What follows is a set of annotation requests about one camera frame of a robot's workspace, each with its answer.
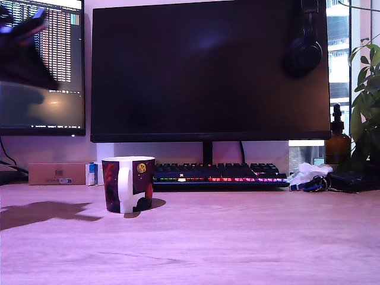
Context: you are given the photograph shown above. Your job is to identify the lit ASUS monitor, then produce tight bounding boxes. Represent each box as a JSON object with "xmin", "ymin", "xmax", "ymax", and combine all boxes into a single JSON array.
[{"xmin": 0, "ymin": 0, "xmax": 86, "ymax": 185}]

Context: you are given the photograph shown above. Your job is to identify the brown cardboard box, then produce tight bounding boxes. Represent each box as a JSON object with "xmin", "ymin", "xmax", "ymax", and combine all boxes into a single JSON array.
[{"xmin": 28, "ymin": 162, "xmax": 87, "ymax": 186}]

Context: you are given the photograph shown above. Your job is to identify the dark switched-off monitor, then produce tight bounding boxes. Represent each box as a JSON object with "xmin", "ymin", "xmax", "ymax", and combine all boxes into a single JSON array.
[{"xmin": 90, "ymin": 0, "xmax": 332, "ymax": 164}]

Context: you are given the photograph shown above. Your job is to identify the black backlit keyboard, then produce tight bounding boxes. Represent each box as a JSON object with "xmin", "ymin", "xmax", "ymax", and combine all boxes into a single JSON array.
[{"xmin": 153, "ymin": 162, "xmax": 290, "ymax": 192}]

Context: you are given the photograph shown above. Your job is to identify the black headphones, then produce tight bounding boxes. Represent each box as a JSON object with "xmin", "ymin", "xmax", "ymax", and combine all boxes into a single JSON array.
[{"xmin": 281, "ymin": 0, "xmax": 324, "ymax": 78}]

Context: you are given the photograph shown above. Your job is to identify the crumpled white tissue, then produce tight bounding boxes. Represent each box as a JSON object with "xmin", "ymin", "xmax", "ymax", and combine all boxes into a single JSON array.
[{"xmin": 286, "ymin": 162, "xmax": 334, "ymax": 185}]

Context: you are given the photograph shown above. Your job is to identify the amber pump bottle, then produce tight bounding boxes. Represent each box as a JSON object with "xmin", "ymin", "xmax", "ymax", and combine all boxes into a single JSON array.
[{"xmin": 325, "ymin": 103, "xmax": 352, "ymax": 166}]

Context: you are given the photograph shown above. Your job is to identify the green leafy plant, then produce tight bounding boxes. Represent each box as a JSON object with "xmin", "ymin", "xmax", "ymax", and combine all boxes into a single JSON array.
[{"xmin": 337, "ymin": 0, "xmax": 380, "ymax": 167}]

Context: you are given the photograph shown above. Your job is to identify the black flat case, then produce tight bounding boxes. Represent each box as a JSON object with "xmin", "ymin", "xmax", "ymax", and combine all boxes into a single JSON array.
[{"xmin": 328, "ymin": 169, "xmax": 380, "ymax": 194}]

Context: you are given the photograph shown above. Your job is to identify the curled thin black cable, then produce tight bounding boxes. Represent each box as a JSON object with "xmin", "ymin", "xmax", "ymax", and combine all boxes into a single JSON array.
[{"xmin": 0, "ymin": 138, "xmax": 17, "ymax": 167}]

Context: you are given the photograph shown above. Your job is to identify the long thin black cable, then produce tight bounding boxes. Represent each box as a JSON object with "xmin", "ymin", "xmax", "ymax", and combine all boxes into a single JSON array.
[{"xmin": 0, "ymin": 159, "xmax": 29, "ymax": 176}]

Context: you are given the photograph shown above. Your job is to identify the dark red white-handled mug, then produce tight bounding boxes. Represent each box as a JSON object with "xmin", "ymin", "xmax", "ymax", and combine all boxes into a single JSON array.
[{"xmin": 101, "ymin": 156, "xmax": 156, "ymax": 214}]

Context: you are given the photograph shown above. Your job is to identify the keys with blue strap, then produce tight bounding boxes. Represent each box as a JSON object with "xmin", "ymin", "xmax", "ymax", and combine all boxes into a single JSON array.
[{"xmin": 289, "ymin": 175, "xmax": 333, "ymax": 193}]

